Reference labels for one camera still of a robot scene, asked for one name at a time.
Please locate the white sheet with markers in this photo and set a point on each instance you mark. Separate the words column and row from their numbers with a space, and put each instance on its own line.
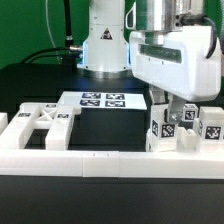
column 103, row 100

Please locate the white block left edge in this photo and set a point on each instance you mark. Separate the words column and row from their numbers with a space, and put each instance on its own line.
column 3, row 121

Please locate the white chair seat part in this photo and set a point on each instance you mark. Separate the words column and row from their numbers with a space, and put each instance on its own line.
column 182, row 141

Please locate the white chair back frame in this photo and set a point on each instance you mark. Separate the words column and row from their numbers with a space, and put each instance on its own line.
column 57, row 119

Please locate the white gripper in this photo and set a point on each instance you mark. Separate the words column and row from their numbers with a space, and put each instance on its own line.
column 179, row 67

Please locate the white U-shaped obstacle fence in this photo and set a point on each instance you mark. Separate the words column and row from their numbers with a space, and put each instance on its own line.
column 115, row 164

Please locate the black hose upright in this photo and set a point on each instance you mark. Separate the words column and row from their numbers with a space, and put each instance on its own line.
column 68, row 28

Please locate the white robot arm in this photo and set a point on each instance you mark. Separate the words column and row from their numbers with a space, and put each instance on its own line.
column 106, row 51

